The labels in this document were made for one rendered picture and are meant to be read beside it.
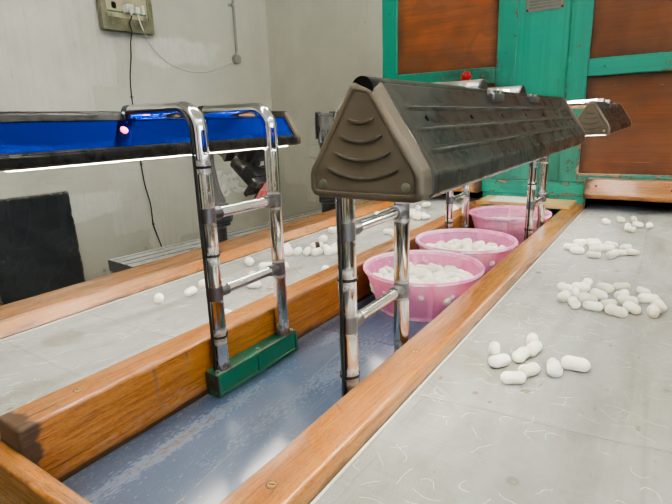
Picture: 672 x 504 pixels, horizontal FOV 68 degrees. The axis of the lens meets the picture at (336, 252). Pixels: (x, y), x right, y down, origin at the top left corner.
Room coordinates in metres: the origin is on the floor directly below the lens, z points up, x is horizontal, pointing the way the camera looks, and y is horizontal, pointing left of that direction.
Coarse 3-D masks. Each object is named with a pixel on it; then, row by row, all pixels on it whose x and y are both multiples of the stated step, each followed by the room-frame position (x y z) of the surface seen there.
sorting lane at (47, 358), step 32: (384, 224) 1.66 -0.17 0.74; (416, 224) 1.64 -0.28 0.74; (256, 256) 1.29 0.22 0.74; (288, 256) 1.28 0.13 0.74; (320, 256) 1.27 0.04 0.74; (160, 288) 1.04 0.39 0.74; (256, 288) 1.02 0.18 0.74; (64, 320) 0.87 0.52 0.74; (96, 320) 0.87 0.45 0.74; (128, 320) 0.86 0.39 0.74; (160, 320) 0.86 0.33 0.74; (192, 320) 0.85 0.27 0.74; (0, 352) 0.74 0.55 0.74; (32, 352) 0.74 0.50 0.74; (64, 352) 0.73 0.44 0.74; (96, 352) 0.73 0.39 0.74; (128, 352) 0.72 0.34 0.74; (0, 384) 0.63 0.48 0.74; (32, 384) 0.63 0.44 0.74; (64, 384) 0.63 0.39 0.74
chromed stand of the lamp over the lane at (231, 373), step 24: (192, 120) 0.70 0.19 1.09; (264, 120) 0.83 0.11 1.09; (192, 144) 0.70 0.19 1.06; (264, 144) 0.83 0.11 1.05; (216, 216) 0.72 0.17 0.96; (216, 240) 0.71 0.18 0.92; (216, 264) 0.71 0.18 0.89; (216, 288) 0.70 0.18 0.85; (216, 312) 0.70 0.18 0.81; (216, 336) 0.70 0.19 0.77; (288, 336) 0.83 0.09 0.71; (216, 360) 0.70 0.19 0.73; (240, 360) 0.73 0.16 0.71; (264, 360) 0.77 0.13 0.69; (216, 384) 0.69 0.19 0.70; (240, 384) 0.72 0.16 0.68
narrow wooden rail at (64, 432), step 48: (288, 288) 0.94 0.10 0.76; (336, 288) 1.01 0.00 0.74; (192, 336) 0.72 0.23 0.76; (240, 336) 0.77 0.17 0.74; (96, 384) 0.58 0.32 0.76; (144, 384) 0.62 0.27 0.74; (192, 384) 0.68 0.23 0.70; (0, 432) 0.51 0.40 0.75; (48, 432) 0.51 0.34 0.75; (96, 432) 0.55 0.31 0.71
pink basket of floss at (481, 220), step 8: (480, 208) 1.76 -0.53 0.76; (488, 208) 1.78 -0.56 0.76; (496, 208) 1.78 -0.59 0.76; (504, 208) 1.78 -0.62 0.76; (512, 208) 1.77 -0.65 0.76; (520, 208) 1.76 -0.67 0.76; (536, 208) 1.71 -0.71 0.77; (472, 216) 1.66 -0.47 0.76; (480, 216) 1.60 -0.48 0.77; (488, 216) 1.77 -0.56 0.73; (496, 216) 1.78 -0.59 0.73; (520, 216) 1.75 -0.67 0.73; (536, 216) 1.70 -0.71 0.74; (480, 224) 1.61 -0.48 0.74; (488, 224) 1.58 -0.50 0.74; (496, 224) 1.56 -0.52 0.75; (504, 224) 1.55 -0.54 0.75; (512, 224) 1.54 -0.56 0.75; (520, 224) 1.53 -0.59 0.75; (504, 232) 1.55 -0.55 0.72; (512, 232) 1.55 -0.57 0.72; (520, 240) 1.55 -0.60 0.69
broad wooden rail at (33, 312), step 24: (312, 216) 1.71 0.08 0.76; (360, 216) 1.80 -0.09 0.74; (240, 240) 1.38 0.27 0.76; (264, 240) 1.39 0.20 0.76; (288, 240) 1.45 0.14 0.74; (144, 264) 1.16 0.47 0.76; (168, 264) 1.15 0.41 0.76; (192, 264) 1.16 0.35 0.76; (72, 288) 0.99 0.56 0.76; (96, 288) 0.98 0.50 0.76; (120, 288) 1.00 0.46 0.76; (144, 288) 1.03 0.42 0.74; (0, 312) 0.86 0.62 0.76; (24, 312) 0.85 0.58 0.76; (48, 312) 0.87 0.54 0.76; (72, 312) 0.90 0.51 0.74; (0, 336) 0.79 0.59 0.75
